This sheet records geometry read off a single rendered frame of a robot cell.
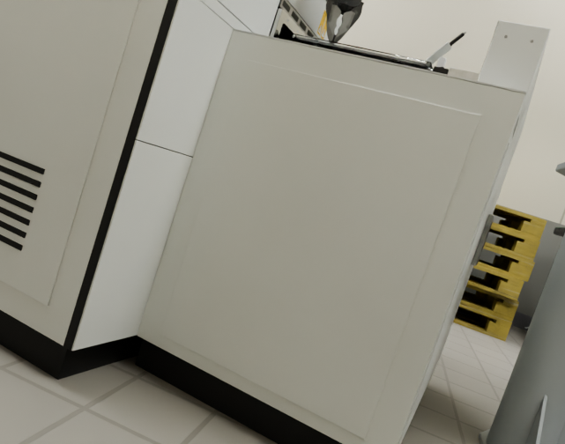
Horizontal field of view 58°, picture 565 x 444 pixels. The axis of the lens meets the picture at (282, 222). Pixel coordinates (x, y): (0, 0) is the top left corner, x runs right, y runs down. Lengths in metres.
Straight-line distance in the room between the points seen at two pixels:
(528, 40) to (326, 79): 0.39
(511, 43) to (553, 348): 0.80
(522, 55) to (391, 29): 3.71
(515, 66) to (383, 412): 0.71
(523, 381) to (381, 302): 0.65
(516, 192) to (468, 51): 1.24
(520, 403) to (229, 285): 0.86
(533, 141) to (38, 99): 4.00
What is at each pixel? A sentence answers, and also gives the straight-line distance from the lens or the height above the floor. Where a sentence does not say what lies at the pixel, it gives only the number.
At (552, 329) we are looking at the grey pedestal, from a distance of 1.54.
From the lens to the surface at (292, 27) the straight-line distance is 1.45.
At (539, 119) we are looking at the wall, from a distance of 4.69.
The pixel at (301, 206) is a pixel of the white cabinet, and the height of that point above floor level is 0.49.
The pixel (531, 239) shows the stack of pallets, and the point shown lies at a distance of 3.60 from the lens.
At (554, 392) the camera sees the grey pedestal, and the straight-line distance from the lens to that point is 1.56.
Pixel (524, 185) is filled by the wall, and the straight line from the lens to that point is 4.61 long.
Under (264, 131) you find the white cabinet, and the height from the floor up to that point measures 0.62.
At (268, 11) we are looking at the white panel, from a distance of 1.35.
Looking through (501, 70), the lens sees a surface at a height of 0.87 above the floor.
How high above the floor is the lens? 0.53
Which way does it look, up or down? 4 degrees down
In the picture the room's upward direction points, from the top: 18 degrees clockwise
